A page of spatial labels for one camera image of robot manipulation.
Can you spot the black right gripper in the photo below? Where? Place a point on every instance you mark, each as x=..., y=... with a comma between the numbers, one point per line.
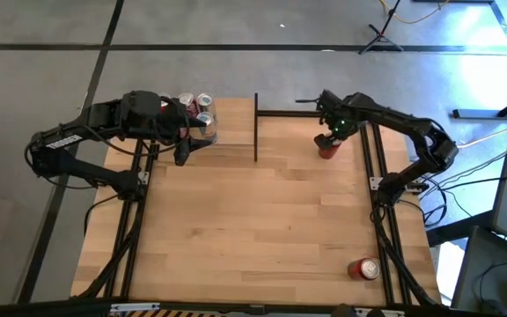
x=339, y=114

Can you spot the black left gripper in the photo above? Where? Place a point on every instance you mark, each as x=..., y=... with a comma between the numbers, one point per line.
x=143, y=112

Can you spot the red can with black script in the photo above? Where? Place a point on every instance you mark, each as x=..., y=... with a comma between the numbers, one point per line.
x=329, y=152

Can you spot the slim blue Red Bull can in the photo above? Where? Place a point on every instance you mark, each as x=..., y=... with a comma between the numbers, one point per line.
x=206, y=120

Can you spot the silver soda can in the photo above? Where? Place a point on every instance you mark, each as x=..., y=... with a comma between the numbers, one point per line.
x=204, y=99

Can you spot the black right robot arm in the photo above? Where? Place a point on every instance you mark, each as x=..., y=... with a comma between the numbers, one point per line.
x=412, y=125

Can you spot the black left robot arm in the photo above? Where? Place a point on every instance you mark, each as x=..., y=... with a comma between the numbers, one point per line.
x=99, y=116

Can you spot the black tripod stand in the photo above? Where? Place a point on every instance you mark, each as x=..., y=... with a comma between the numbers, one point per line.
x=380, y=36

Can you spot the red soda can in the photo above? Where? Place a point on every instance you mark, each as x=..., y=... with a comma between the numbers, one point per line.
x=363, y=269

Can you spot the black desk foot bar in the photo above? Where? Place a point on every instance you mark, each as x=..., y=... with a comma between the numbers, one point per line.
x=473, y=113
x=456, y=231

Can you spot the yellow black hazard tape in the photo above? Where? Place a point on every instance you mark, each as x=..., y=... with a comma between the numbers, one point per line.
x=165, y=314

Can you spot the black aluminium frame rail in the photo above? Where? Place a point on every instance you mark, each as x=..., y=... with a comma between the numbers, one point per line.
x=82, y=310
x=384, y=242
x=137, y=229
x=288, y=113

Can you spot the wooden shelf with black frame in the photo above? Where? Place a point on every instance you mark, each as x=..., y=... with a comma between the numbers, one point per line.
x=236, y=123

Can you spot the silver metal bracket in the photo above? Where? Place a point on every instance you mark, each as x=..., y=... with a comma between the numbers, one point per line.
x=134, y=307
x=385, y=313

